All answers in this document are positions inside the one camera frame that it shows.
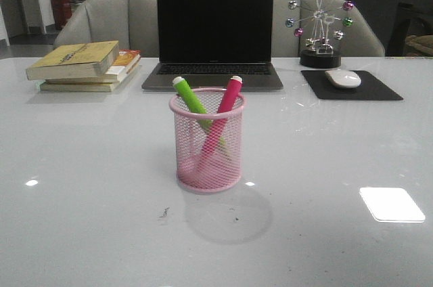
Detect grey open laptop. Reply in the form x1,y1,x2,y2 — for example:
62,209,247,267
142,0,283,91

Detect ferris wheel desk ornament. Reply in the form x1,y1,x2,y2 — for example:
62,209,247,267
285,0,355,68

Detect green marker pen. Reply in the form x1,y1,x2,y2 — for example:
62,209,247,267
172,76,231,159

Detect yellow top book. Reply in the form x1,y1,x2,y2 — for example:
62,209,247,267
26,41,119,80

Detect pink marker pen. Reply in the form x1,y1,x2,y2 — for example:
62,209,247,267
198,75,243,172

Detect bottom pale book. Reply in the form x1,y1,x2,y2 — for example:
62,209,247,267
39,64,141,92

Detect red trash bin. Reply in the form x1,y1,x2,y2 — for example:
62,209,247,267
51,0,72,30

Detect pink mesh pen holder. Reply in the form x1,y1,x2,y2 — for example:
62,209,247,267
169,87,246,192

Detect dark side table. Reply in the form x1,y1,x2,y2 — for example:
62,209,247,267
386,0,432,56

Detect white computer mouse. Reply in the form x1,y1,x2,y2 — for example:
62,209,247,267
325,69,361,89

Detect left grey armchair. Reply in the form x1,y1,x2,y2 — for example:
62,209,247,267
53,0,159,58

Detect red covered book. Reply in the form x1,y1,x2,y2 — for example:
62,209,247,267
47,49,141,84

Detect beige cushioned sofa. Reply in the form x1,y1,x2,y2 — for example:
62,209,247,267
403,35,433,57

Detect black mouse pad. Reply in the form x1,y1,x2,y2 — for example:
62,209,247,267
301,70,403,101

